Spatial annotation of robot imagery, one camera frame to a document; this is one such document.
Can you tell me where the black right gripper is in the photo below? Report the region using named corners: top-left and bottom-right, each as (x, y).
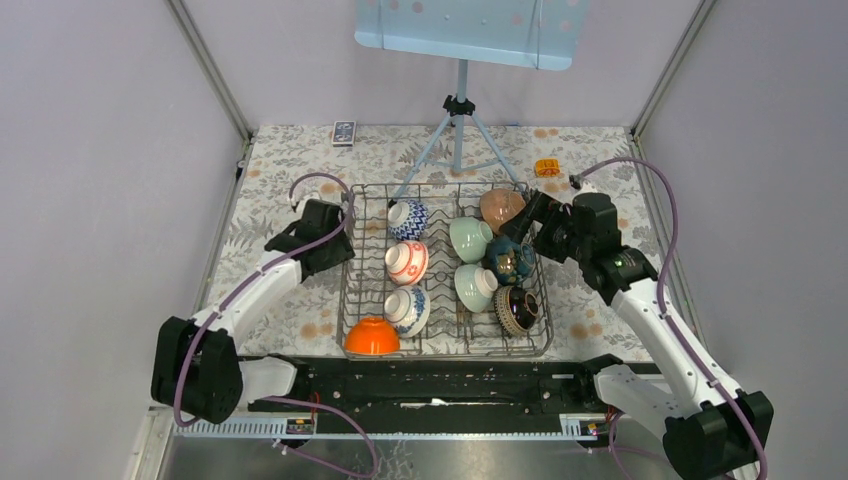
top-left (498, 191), bottom-right (590, 264)

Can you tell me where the pale green checkered bowl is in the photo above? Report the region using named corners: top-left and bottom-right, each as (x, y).
top-left (454, 265), bottom-right (499, 313)

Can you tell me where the dark brown patterned bowl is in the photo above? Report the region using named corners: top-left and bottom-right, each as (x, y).
top-left (493, 285), bottom-right (540, 337)

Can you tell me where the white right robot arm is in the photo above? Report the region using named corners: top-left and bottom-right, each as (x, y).
top-left (501, 190), bottom-right (774, 479)

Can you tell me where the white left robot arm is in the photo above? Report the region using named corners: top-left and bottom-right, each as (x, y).
top-left (150, 198), bottom-right (354, 426)

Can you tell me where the pink speckled bowl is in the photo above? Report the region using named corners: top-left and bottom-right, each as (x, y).
top-left (479, 188), bottom-right (526, 235)

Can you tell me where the small yellow orange toy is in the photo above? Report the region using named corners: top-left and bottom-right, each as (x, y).
top-left (534, 158), bottom-right (561, 178)

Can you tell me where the dark teal gold bowl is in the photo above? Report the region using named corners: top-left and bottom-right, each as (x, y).
top-left (484, 235), bottom-right (536, 286)

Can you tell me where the light green bowl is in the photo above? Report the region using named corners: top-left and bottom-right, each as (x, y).
top-left (449, 217), bottom-right (494, 264)

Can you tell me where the playing card box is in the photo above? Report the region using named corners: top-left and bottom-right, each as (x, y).
top-left (331, 121), bottom-right (357, 147)

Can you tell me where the blue white zigzag bowl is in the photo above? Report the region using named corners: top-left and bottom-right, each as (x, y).
top-left (387, 199), bottom-right (429, 241)

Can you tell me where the white red patterned bowl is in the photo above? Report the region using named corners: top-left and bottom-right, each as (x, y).
top-left (384, 240), bottom-right (429, 286)

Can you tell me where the white blue floral bowl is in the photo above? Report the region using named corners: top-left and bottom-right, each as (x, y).
top-left (383, 285), bottom-right (431, 339)

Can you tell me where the light blue tripod stand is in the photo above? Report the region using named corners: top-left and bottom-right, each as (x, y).
top-left (387, 59), bottom-right (519, 207)

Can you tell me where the orange bowl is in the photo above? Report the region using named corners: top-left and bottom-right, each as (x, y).
top-left (344, 317), bottom-right (400, 355)

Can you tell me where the light blue board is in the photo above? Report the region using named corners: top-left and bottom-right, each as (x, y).
top-left (354, 0), bottom-right (591, 71)

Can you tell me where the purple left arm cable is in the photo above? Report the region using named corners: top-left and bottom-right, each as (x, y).
top-left (173, 172), bottom-right (380, 480)

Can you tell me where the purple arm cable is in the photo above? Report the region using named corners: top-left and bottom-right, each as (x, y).
top-left (569, 156), bottom-right (770, 480)
top-left (173, 172), bottom-right (380, 480)

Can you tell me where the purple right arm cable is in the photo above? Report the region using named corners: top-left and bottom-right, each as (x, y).
top-left (569, 156), bottom-right (770, 480)

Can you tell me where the grey wire dish rack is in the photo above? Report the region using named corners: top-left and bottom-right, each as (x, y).
top-left (337, 182), bottom-right (554, 359)

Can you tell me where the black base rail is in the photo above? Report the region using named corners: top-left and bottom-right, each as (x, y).
top-left (247, 357), bottom-right (612, 435)

